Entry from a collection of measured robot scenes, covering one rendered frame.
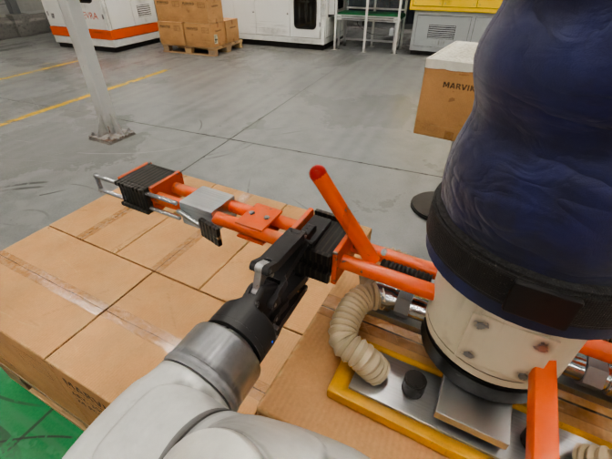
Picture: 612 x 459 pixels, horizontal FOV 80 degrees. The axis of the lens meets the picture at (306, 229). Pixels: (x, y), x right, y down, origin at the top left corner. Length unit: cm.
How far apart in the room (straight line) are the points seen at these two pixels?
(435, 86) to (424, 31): 565
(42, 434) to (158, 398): 150
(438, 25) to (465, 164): 741
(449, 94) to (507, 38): 183
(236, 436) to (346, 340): 28
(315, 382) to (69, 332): 91
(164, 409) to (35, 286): 123
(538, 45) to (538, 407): 31
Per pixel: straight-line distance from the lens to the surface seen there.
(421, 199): 277
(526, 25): 32
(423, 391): 52
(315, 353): 57
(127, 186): 70
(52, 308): 141
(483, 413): 51
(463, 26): 772
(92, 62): 404
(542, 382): 45
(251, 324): 40
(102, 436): 36
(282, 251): 44
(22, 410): 194
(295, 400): 53
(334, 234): 53
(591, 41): 29
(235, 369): 38
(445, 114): 218
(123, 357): 117
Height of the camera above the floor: 142
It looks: 37 degrees down
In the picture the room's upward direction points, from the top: straight up
